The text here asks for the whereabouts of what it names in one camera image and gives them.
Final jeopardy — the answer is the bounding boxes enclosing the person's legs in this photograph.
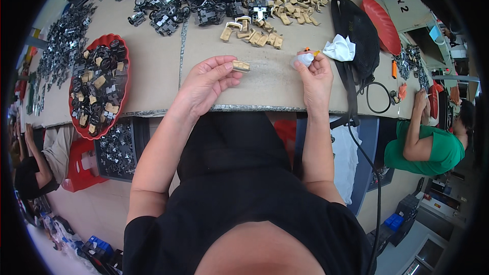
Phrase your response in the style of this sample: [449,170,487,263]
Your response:
[177,112,293,184]

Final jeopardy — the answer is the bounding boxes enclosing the black crate of metal parts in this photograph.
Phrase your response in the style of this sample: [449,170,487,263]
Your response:
[94,116,150,183]

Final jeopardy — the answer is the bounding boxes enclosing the black mesh bag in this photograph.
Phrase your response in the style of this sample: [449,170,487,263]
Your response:
[330,0,381,128]

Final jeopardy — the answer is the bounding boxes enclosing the red plastic stool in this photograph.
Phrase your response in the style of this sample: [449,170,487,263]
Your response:
[61,137,108,193]

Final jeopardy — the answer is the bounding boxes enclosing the heap of mixed toy parts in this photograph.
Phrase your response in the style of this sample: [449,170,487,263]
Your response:
[71,39,127,135]

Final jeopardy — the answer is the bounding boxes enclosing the cardboard box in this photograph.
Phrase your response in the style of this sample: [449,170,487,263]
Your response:
[380,0,435,34]

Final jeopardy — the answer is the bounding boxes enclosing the heap of bags and boxes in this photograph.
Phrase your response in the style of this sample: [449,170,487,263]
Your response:
[23,206,124,275]

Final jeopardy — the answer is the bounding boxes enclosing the pile of tan toy shells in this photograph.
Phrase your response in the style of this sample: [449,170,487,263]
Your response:
[220,0,330,50]

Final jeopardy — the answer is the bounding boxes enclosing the pile of black wheeled chassis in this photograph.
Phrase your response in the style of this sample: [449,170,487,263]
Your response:
[113,0,271,38]

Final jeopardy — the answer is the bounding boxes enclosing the pile of grey metal parts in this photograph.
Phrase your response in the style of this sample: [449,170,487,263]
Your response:
[34,3,98,117]

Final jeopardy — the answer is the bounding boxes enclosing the heap of small metal parts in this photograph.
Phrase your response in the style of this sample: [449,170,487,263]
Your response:
[393,44,431,93]

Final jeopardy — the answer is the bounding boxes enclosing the person's left hand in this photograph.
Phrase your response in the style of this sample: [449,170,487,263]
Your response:
[174,55,244,119]

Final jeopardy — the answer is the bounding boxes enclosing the white plastic bag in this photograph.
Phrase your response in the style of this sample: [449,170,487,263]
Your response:
[330,116,362,205]

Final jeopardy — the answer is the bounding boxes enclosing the person's right hand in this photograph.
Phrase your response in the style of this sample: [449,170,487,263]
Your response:
[292,51,335,113]

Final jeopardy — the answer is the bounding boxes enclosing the red scalloped plastic tray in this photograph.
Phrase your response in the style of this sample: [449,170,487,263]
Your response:
[68,33,131,141]
[360,0,402,56]

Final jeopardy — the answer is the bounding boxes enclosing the black cable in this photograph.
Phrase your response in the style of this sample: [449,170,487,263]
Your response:
[347,81,393,275]

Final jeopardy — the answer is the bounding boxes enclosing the person's body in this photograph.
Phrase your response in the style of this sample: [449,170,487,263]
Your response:
[122,168,377,275]

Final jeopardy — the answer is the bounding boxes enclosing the white crumpled tissue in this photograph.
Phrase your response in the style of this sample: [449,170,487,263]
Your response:
[322,34,357,62]

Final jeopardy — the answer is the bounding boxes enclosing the white glue bottle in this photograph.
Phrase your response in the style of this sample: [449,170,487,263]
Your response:
[290,48,321,69]

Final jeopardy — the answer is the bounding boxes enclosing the brown cardboard sheet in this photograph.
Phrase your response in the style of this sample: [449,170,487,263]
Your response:
[179,0,402,120]
[21,0,186,130]

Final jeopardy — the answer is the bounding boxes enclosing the blue boxes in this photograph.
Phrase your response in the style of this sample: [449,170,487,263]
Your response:
[384,213,405,233]

